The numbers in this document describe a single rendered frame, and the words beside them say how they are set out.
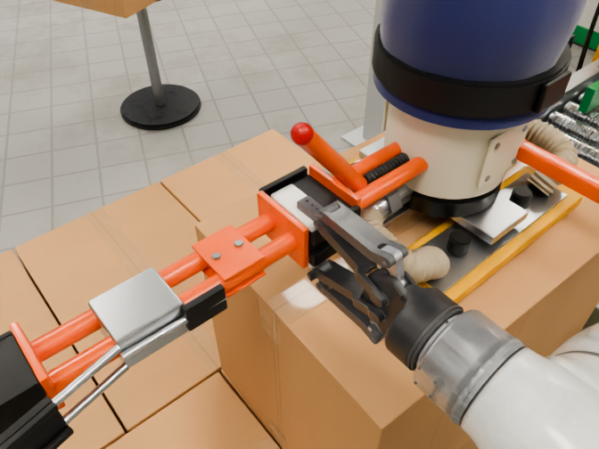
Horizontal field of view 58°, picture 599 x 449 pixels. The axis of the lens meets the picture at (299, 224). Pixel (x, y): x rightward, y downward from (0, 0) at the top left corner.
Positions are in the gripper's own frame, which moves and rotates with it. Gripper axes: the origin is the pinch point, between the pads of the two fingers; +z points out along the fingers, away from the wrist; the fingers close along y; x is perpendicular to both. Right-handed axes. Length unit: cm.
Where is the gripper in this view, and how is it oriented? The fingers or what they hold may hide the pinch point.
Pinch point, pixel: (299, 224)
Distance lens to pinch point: 61.1
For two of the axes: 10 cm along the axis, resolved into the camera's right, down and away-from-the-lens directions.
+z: -6.4, -5.4, 5.5
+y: 0.0, 7.2, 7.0
